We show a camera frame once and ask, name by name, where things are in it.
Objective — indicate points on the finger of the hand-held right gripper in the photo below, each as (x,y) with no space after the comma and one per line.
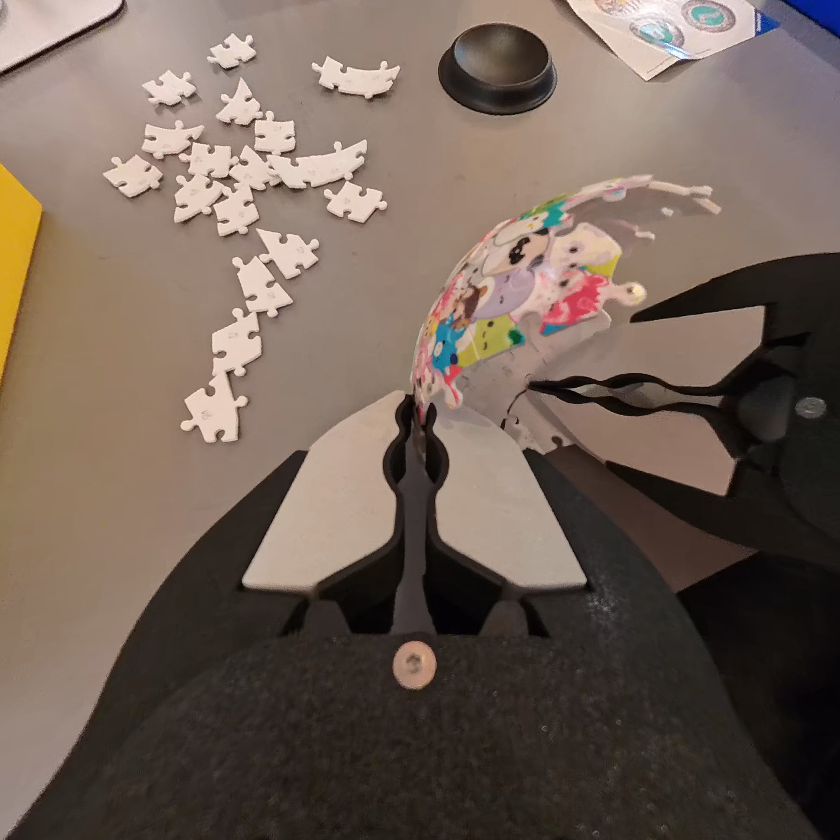
(689,354)
(656,446)

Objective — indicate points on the partly built colourful puzzle ball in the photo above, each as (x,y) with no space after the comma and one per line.
(525,275)

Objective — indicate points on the person's dark pants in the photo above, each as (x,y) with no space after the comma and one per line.
(787,656)

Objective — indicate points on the white flat pad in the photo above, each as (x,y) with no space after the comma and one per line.
(46,29)

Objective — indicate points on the group of white puzzle pieces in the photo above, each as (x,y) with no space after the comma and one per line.
(236,210)

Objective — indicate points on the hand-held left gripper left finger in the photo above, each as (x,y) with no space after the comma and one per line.
(328,512)

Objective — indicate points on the yellow plastic bin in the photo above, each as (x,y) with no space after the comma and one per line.
(16,262)

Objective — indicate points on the black round puzzle stand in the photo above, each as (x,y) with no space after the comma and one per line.
(499,65)

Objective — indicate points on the blue plastic bin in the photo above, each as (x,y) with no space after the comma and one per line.
(807,10)

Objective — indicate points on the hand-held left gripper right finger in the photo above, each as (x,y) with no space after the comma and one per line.
(505,518)

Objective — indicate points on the printed sticker sheet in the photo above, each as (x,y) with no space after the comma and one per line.
(663,39)

